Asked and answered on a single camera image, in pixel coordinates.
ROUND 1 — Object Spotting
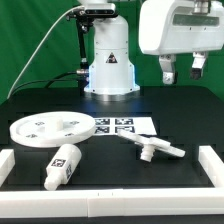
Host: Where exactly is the black base cable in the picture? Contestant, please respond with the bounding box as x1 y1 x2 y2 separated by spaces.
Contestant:
13 71 91 93

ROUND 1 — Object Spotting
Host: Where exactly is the white front fence bar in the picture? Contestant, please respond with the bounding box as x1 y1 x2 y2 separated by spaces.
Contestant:
0 188 224 218

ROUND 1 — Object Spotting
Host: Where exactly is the white right fence block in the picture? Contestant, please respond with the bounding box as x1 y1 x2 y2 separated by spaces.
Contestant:
198 146 224 188

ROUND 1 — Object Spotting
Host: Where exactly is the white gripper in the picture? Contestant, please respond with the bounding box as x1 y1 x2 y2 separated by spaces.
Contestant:
139 0 224 85

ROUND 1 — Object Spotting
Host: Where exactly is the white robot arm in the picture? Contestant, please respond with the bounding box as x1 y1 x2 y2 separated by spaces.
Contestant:
78 0 224 101

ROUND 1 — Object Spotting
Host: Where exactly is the white camera cable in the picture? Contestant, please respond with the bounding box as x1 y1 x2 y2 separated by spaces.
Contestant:
7 4 84 100

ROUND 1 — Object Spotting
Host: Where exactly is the white fence block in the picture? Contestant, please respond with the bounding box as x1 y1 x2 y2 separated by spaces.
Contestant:
0 149 15 187
198 146 224 188

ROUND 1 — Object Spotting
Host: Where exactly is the white round table top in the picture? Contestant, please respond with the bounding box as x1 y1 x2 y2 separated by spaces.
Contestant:
9 111 96 148

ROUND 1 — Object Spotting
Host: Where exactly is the white fiducial marker sheet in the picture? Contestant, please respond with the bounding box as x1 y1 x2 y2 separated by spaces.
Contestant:
95 117 157 136

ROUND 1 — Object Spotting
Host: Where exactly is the black camera on stand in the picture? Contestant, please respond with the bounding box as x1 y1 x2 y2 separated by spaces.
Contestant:
66 3 118 90

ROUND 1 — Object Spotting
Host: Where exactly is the white table base foot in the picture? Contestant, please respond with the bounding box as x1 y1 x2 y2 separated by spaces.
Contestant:
118 129 185 162

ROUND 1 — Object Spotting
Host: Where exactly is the white left fence block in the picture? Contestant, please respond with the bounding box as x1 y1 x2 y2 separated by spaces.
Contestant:
0 149 15 187

